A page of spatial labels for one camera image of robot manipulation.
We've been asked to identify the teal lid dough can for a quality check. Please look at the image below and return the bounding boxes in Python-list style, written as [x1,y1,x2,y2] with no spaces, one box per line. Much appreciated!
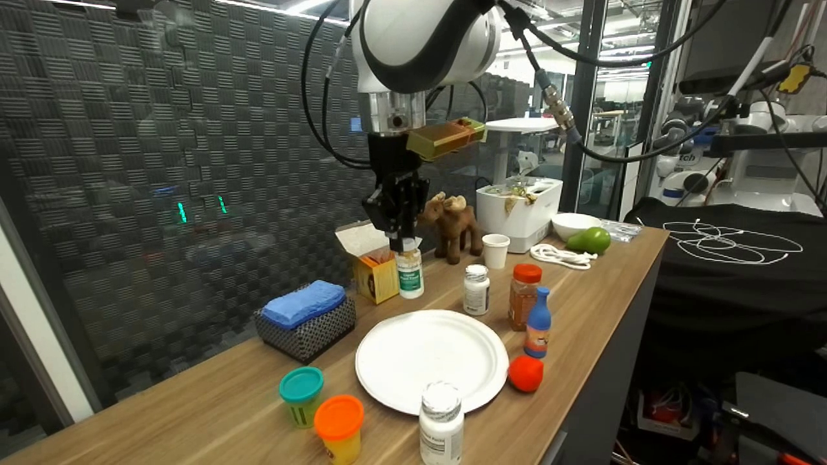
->
[277,364,329,430]

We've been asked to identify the green fruit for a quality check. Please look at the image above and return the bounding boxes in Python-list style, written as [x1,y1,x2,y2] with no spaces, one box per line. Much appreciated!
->
[564,225,614,259]

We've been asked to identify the white paper cup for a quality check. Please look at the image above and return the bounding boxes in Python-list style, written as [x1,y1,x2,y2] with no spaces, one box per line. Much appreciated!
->
[481,232,512,273]

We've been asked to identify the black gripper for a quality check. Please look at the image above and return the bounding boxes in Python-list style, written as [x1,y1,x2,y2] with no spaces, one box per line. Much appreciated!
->
[360,130,432,254]

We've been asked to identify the small green label bottle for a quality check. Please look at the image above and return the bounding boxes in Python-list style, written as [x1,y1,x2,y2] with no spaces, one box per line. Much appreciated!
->
[394,237,427,303]

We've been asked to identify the yellow cardboard box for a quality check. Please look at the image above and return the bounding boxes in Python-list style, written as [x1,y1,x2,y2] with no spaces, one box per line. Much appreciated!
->
[332,219,404,308]

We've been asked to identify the thin white cable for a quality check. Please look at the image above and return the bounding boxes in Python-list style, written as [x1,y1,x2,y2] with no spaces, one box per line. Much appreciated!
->
[659,214,807,268]

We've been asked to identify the orange lid spice jar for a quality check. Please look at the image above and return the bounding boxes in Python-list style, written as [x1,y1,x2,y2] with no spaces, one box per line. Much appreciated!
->
[507,262,544,334]

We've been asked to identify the white countertop garden appliance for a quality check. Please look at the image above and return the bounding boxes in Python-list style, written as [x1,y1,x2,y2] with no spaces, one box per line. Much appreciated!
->
[472,113,565,255]

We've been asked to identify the white bowl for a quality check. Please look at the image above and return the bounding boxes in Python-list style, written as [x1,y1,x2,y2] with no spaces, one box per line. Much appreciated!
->
[551,213,610,245]

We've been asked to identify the white paper plate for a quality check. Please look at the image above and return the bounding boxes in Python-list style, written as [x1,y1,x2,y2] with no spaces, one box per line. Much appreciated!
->
[351,308,512,418]

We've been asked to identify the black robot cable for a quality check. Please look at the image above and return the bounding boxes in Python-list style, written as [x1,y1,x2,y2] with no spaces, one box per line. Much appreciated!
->
[298,0,374,174]

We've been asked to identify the orange lid yellow dough can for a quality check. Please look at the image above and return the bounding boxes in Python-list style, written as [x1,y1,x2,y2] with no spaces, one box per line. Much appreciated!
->
[312,392,366,465]

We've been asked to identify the white rope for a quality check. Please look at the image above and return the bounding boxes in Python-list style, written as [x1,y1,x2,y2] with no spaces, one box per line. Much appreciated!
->
[528,241,596,271]

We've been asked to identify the blue sponge cloth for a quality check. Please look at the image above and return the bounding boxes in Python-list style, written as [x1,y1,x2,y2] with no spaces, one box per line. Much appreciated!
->
[257,276,349,331]

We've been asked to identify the brown moose plush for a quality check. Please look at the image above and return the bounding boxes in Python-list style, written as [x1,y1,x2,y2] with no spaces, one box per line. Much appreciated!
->
[414,191,486,267]

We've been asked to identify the black draped table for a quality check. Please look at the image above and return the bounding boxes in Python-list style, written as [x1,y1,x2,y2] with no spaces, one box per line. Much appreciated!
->
[622,197,827,409]

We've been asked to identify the gold wrist camera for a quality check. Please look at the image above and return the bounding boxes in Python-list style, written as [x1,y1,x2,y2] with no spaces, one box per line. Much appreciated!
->
[406,117,490,162]

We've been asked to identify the blue label white pill bottle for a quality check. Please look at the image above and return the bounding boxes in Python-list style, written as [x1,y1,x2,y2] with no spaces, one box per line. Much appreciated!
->
[459,263,493,318]
[415,379,468,465]

